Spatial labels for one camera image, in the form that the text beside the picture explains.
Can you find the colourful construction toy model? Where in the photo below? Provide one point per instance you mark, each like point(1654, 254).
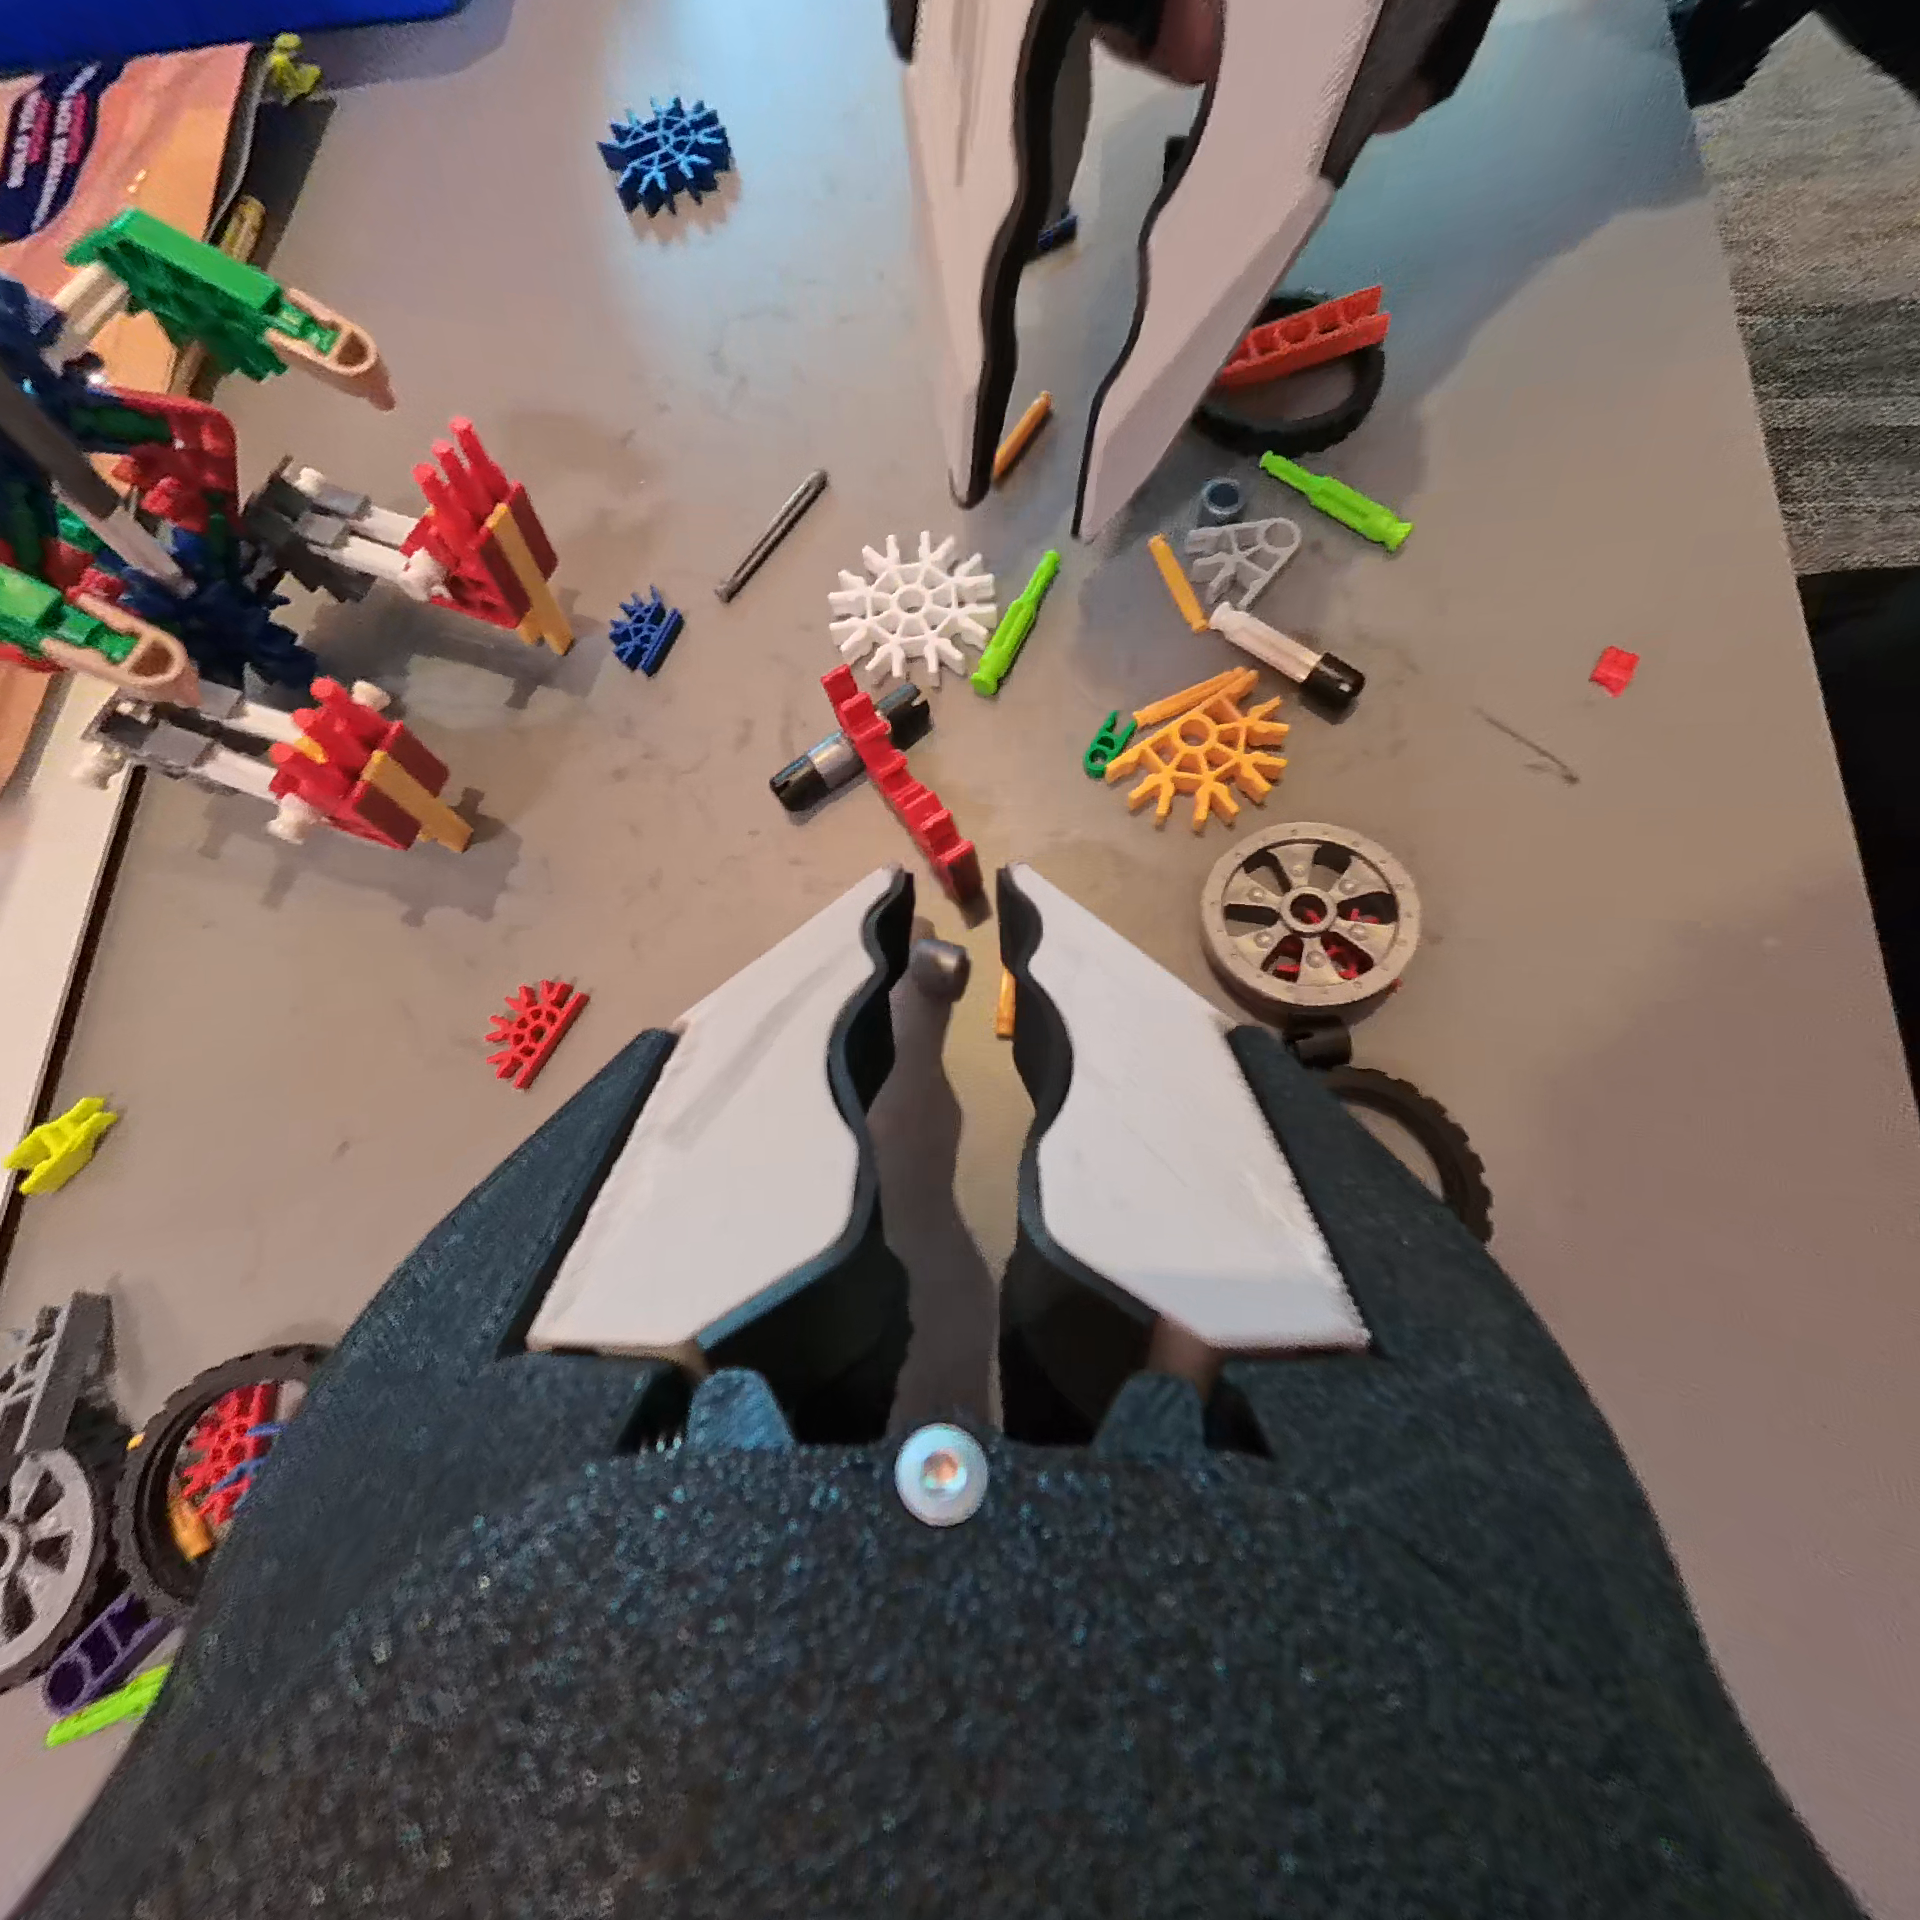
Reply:
point(479, 540)

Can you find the light grey wedge connector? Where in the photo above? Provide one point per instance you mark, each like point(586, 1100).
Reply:
point(1207, 543)

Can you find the tiny red connector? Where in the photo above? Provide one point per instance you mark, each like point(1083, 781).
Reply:
point(1615, 672)

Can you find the small black connector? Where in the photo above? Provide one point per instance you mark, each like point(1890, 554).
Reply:
point(1317, 1043)

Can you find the blue plastic bin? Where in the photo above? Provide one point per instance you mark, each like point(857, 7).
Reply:
point(222, 24)

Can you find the small blue connector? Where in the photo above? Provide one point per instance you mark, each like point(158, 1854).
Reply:
point(647, 629)

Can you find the red half-round connector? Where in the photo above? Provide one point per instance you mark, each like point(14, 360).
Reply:
point(534, 1035)

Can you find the thin dark grey rod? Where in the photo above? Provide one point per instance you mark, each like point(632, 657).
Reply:
point(773, 532)

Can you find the white rod with black tip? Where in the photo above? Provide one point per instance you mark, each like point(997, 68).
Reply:
point(1275, 643)

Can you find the short orange rod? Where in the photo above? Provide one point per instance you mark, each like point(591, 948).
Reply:
point(1175, 583)
point(185, 1534)
point(1005, 1006)
point(1200, 694)
point(1024, 435)

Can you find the grey stand bar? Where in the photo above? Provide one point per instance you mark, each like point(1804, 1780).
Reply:
point(91, 478)

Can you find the long grey fan connector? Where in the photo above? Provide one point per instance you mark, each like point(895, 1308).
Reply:
point(60, 1348)

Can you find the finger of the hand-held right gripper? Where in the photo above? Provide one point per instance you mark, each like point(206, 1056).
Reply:
point(1258, 183)
point(969, 183)

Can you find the orange cardboard toy box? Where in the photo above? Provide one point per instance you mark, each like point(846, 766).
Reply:
point(164, 136)

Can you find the black and silver tube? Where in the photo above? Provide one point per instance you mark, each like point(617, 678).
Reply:
point(817, 772)

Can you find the person's right hand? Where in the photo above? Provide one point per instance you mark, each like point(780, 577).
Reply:
point(1173, 39)

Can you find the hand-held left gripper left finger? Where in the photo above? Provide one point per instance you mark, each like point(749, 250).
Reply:
point(718, 1171)

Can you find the purple connector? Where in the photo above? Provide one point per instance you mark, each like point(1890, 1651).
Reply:
point(91, 1656)

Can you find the white snowflake connector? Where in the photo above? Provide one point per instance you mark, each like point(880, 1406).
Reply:
point(912, 604)

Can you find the large blue snowflake connector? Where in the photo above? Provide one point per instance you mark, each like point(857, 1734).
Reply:
point(664, 155)

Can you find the orange ladder-shaped connector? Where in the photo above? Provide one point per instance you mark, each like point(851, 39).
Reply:
point(1306, 340)

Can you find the black rubber tyre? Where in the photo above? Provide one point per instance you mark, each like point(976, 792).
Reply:
point(135, 1501)
point(1306, 435)
point(1448, 1140)

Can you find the red toothed connector assembly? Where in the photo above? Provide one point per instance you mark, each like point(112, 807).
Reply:
point(900, 781)

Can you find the yellow clip connector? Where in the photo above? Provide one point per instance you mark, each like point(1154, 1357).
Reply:
point(297, 68)
point(60, 1143)

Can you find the grey spoked wheel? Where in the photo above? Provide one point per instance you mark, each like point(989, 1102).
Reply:
point(38, 1559)
point(1221, 921)

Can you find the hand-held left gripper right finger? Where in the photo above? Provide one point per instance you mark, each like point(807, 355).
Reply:
point(1173, 1171)

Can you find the green clip connector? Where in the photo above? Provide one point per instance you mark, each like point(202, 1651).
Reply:
point(1094, 755)

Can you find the light green rod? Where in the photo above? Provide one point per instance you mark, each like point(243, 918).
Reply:
point(1334, 499)
point(1014, 620)
point(112, 1709)

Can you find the yellow snowflake connector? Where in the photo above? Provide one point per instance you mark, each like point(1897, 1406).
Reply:
point(1163, 781)

